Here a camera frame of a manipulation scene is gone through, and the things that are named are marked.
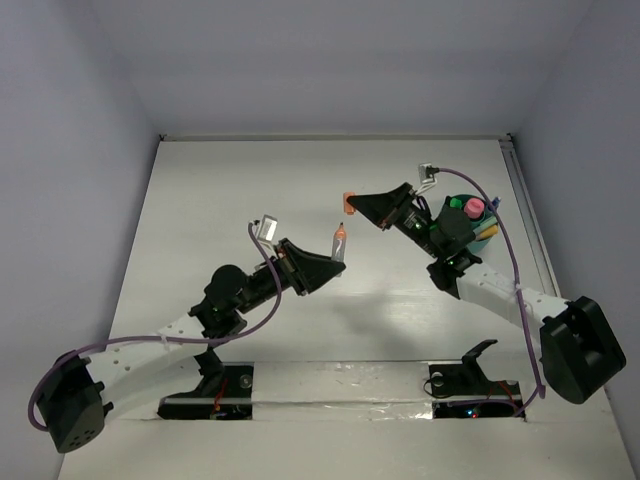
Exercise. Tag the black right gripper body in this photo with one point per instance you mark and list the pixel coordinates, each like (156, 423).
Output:
(413, 222)

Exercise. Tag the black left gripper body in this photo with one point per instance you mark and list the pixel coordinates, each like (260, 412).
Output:
(285, 267)

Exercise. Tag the small orange eraser cap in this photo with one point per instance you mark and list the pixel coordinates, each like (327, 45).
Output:
(347, 207)

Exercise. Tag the orange tip clear pencil case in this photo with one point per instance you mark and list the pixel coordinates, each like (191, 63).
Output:
(339, 243)

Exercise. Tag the pink orange pencil-shaped case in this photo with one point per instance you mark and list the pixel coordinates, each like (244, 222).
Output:
(488, 233)

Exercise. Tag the green pencil-shaped clear case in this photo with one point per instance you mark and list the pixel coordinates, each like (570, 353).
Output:
(490, 222)

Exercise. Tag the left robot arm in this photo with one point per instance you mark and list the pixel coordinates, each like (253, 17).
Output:
(89, 387)

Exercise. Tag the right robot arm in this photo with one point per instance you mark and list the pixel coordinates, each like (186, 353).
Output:
(571, 346)

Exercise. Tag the pink cap bottle in organizer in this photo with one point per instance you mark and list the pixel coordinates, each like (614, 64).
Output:
(474, 208)

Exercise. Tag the teal round organizer container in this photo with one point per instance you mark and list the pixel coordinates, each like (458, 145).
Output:
(483, 221)

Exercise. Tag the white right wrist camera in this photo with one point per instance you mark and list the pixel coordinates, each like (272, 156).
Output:
(427, 177)

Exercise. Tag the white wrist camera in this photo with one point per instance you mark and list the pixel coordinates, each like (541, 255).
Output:
(427, 177)
(264, 229)

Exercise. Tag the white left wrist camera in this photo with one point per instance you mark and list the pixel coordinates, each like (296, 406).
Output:
(264, 229)

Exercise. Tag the aluminium rail right edge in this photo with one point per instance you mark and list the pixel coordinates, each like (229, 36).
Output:
(531, 225)

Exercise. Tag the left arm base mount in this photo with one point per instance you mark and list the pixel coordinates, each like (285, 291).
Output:
(224, 393)

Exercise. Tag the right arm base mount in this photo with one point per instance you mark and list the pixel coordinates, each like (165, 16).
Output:
(461, 390)

